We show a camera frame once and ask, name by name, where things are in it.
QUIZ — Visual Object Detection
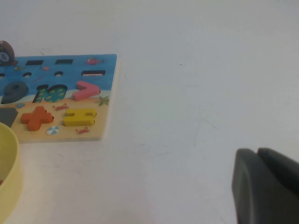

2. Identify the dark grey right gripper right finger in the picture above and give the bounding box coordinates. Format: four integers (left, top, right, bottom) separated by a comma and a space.
257, 147, 299, 187

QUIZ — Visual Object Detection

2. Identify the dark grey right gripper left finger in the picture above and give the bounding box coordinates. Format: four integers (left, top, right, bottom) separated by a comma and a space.
231, 148, 299, 224

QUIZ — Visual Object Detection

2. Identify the colourful wooden puzzle board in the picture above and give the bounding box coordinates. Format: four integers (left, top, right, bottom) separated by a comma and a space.
0, 54, 117, 143

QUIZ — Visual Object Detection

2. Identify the pink greater-than sign piece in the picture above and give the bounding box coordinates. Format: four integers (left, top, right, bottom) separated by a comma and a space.
72, 81, 101, 101

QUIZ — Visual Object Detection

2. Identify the yellow equals sign piece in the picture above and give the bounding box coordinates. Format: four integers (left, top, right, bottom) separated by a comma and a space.
62, 109, 97, 128

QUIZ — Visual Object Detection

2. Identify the orange plus sign piece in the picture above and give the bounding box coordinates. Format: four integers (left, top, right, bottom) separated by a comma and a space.
20, 106, 53, 131

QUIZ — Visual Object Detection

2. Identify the yellow plastic bowl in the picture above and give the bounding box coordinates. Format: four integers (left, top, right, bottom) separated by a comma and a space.
0, 122, 24, 224

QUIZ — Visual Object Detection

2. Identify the dark grey number nine piece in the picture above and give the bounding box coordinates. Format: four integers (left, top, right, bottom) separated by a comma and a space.
0, 81, 29, 105

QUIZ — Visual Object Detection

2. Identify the dark grey square piece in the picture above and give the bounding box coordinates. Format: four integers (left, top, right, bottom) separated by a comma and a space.
0, 107, 19, 128

